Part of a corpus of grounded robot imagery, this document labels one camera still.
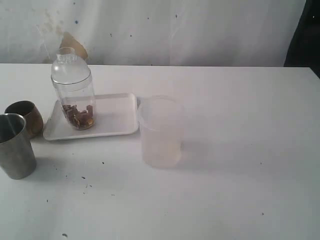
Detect clear plastic shaker tumbler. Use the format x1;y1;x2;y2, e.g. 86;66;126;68
55;80;96;125

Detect clear dome lid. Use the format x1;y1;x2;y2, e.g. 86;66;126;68
51;47;92;92

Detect brown wooden cup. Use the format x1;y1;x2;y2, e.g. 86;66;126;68
4;100;44;139

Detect stainless steel cup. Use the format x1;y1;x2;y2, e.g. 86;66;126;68
0;113;37;180

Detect translucent plastic container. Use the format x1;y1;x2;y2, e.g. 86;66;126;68
137;95;185;169

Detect white rectangular tray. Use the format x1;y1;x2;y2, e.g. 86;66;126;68
43;93;139;141

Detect gold coins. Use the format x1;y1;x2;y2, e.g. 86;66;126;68
62;104;95;130

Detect white backdrop sheet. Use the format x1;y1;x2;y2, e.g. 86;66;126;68
0;0;306;67

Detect dark curtain at right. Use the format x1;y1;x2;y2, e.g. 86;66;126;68
284;0;320;76

